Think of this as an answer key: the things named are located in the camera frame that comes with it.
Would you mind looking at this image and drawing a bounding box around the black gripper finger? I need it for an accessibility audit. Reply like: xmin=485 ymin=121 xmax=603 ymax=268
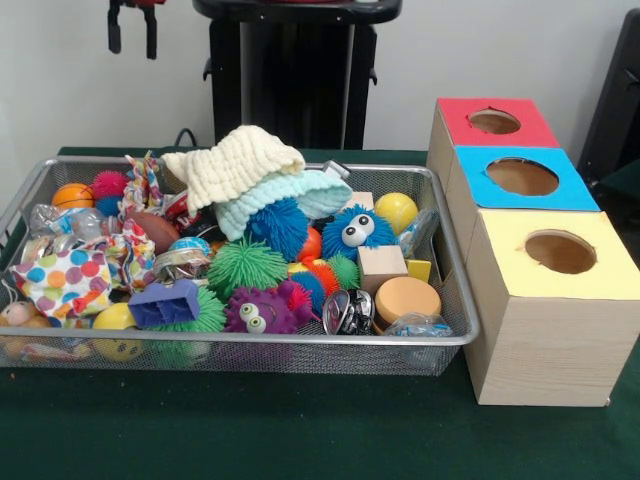
xmin=144 ymin=6 xmax=159 ymax=61
xmin=107 ymin=2 xmax=123 ymax=55

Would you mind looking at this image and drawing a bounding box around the cream waffle cloth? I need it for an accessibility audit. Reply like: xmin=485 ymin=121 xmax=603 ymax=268
xmin=161 ymin=125 xmax=307 ymax=214

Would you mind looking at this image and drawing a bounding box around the red black packet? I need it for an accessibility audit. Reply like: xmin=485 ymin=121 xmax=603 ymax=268
xmin=165 ymin=192 xmax=201 ymax=233

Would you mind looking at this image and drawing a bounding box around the clear blue plastic packet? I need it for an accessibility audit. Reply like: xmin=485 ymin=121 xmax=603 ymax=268
xmin=397 ymin=210 xmax=442 ymax=259

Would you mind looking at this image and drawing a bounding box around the clear mesh bin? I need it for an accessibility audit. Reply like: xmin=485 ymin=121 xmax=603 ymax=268
xmin=0 ymin=155 xmax=481 ymax=376

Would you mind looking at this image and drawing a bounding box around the wooden box with three holes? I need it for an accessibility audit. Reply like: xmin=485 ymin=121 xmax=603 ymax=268
xmin=427 ymin=97 xmax=640 ymax=408

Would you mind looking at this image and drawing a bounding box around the pink spiky ball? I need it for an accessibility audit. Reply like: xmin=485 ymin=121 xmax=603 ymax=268
xmin=90 ymin=170 xmax=130 ymax=201

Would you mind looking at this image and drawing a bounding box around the small orange basketball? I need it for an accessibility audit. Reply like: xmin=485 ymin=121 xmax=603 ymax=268
xmin=51 ymin=183 xmax=96 ymax=212

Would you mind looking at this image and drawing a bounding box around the brown toy football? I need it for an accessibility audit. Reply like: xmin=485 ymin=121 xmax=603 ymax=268
xmin=130 ymin=210 xmax=182 ymax=255

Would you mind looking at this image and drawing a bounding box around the mint green knit cloth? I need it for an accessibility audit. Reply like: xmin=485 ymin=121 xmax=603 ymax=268
xmin=214 ymin=168 xmax=353 ymax=243

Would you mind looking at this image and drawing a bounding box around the blue globe ball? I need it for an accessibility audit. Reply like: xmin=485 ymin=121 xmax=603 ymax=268
xmin=168 ymin=237 xmax=213 ymax=255

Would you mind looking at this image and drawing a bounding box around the silver can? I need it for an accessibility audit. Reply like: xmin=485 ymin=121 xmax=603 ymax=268
xmin=153 ymin=248 xmax=213 ymax=284

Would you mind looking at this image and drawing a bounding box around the small green spiky ball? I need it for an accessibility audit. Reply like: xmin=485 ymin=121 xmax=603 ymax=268
xmin=205 ymin=238 xmax=289 ymax=299

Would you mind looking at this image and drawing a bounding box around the polka dot cloth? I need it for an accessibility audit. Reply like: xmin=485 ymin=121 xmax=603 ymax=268
xmin=10 ymin=235 xmax=151 ymax=328

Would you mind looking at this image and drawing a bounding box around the purple plastic block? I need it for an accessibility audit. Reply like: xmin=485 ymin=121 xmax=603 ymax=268
xmin=128 ymin=279 xmax=202 ymax=329

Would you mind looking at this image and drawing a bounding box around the blue fuzzy ball with eyes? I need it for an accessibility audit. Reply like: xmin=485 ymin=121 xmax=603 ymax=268
xmin=320 ymin=205 xmax=397 ymax=263

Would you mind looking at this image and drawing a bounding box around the large green spiky ball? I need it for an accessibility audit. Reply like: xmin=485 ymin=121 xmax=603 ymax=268
xmin=150 ymin=286 xmax=230 ymax=336

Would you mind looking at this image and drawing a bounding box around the purple spiky ball with eyes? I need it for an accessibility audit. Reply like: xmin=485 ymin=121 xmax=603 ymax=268
xmin=224 ymin=280 xmax=313 ymax=336

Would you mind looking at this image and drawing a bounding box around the yellow smiley ball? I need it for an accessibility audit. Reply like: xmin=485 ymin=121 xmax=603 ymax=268
xmin=92 ymin=303 xmax=147 ymax=362

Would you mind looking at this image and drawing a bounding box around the wooden cube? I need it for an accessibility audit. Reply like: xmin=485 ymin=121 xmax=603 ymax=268
xmin=357 ymin=245 xmax=409 ymax=294

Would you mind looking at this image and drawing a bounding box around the yellow block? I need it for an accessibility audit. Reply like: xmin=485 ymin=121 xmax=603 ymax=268
xmin=405 ymin=258 xmax=433 ymax=285

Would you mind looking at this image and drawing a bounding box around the round wooden disc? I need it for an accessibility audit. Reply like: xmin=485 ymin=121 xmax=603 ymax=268
xmin=372 ymin=276 xmax=443 ymax=331

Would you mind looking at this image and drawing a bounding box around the clear crumpled plastic packet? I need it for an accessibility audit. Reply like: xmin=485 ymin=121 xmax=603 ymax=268
xmin=385 ymin=312 xmax=456 ymax=339

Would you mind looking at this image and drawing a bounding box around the black chair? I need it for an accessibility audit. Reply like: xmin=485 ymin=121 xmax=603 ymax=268
xmin=580 ymin=10 xmax=640 ymax=186

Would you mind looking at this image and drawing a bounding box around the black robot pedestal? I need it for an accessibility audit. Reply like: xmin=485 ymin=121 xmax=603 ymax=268
xmin=193 ymin=0 xmax=403 ymax=151

